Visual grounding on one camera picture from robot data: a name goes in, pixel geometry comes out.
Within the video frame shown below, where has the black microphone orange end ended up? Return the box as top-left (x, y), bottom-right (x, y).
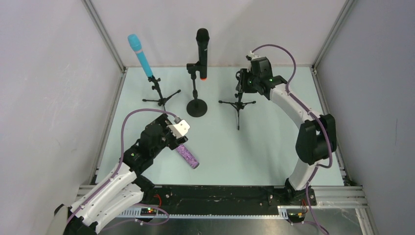
top-left (196, 28), bottom-right (210, 80)

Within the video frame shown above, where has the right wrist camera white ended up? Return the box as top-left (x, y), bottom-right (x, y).
top-left (246, 51), bottom-right (260, 61)

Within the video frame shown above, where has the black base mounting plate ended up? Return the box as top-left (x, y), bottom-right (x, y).
top-left (141, 186), bottom-right (292, 216)

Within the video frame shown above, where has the black tripod shock mount stand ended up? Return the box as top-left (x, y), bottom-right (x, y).
top-left (218, 92), bottom-right (256, 130)

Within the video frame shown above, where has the small black tripod stand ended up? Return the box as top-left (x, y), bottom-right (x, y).
top-left (142, 76), bottom-right (181, 111)

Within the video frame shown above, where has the grey slotted cable duct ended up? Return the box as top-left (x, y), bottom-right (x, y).
top-left (85, 207), bottom-right (289, 220)

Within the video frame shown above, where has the blue microphone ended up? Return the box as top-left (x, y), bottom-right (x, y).
top-left (127, 34), bottom-right (154, 77)

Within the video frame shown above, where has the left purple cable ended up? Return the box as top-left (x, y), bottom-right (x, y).
top-left (65, 108), bottom-right (181, 231)

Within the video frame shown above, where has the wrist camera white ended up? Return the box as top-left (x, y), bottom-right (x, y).
top-left (167, 119), bottom-right (190, 138)
top-left (246, 51), bottom-right (260, 61)

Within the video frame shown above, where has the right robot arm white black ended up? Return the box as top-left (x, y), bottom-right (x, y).
top-left (236, 55), bottom-right (337, 191)

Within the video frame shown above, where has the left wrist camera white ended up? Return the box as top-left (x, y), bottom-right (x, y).
top-left (167, 119), bottom-right (190, 138)

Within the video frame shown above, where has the purple glitter microphone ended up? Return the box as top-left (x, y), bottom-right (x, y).
top-left (176, 144), bottom-right (200, 169)

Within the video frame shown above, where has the black round base mic stand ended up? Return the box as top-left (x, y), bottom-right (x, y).
top-left (186, 61), bottom-right (208, 118)

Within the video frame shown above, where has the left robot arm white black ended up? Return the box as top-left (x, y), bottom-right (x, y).
top-left (61, 111), bottom-right (190, 235)

